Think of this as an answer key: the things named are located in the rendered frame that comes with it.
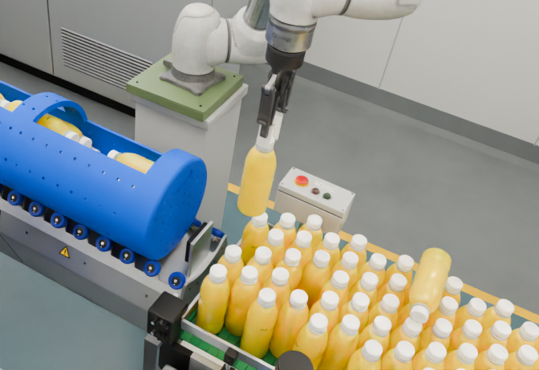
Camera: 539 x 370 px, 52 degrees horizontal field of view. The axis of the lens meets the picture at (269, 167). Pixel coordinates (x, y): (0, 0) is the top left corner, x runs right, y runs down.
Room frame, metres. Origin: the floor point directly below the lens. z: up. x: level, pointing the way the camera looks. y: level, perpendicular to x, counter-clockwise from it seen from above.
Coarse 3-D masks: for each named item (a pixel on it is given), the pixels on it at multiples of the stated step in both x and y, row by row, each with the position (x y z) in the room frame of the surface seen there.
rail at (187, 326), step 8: (184, 320) 0.78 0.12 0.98; (184, 328) 0.77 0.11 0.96; (192, 328) 0.77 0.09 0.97; (200, 328) 0.77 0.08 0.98; (200, 336) 0.76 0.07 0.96; (208, 336) 0.76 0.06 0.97; (216, 336) 0.76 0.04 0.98; (216, 344) 0.75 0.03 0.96; (224, 344) 0.74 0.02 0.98; (232, 344) 0.74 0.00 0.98; (240, 352) 0.73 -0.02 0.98; (248, 360) 0.72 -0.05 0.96; (256, 360) 0.72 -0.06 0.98; (256, 368) 0.72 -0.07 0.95; (264, 368) 0.71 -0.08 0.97; (272, 368) 0.71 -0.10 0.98
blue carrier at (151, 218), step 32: (32, 96) 1.17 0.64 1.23; (0, 128) 1.07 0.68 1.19; (32, 128) 1.07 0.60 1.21; (96, 128) 1.26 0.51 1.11; (0, 160) 1.03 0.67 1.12; (32, 160) 1.01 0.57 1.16; (64, 160) 1.01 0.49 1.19; (96, 160) 1.01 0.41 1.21; (160, 160) 1.03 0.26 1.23; (192, 160) 1.07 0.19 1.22; (32, 192) 0.99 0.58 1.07; (64, 192) 0.96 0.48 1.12; (96, 192) 0.95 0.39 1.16; (128, 192) 0.94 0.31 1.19; (160, 192) 0.95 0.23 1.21; (192, 192) 1.08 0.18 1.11; (96, 224) 0.93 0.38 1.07; (128, 224) 0.91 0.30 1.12; (160, 224) 0.94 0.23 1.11; (160, 256) 0.95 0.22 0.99
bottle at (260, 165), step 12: (252, 156) 0.96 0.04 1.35; (264, 156) 0.96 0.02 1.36; (252, 168) 0.95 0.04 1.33; (264, 168) 0.95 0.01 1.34; (252, 180) 0.95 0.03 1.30; (264, 180) 0.95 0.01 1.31; (240, 192) 0.97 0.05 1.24; (252, 192) 0.95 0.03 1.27; (264, 192) 0.95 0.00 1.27; (240, 204) 0.96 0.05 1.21; (252, 204) 0.95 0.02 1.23; (264, 204) 0.96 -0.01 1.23; (252, 216) 0.95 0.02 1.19
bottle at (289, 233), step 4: (276, 224) 1.07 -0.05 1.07; (280, 224) 1.06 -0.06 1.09; (276, 228) 1.05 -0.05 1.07; (280, 228) 1.05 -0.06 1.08; (284, 228) 1.04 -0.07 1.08; (288, 228) 1.05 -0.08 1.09; (292, 228) 1.05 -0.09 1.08; (284, 232) 1.04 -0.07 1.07; (288, 232) 1.04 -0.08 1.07; (292, 232) 1.05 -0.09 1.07; (296, 232) 1.07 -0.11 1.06; (284, 236) 1.04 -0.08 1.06; (288, 236) 1.04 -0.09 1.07; (292, 236) 1.04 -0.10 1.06; (296, 236) 1.06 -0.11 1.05; (284, 240) 1.03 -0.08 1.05; (288, 240) 1.04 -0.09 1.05; (292, 240) 1.04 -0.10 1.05; (284, 244) 1.03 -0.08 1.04; (288, 244) 1.03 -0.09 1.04
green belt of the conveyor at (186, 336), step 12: (192, 312) 0.87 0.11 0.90; (180, 336) 0.79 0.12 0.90; (192, 336) 0.80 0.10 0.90; (228, 336) 0.82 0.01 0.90; (240, 336) 0.83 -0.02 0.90; (204, 348) 0.77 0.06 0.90; (216, 348) 0.78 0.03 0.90; (240, 348) 0.79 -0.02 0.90; (240, 360) 0.76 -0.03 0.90; (264, 360) 0.77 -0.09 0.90; (276, 360) 0.78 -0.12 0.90
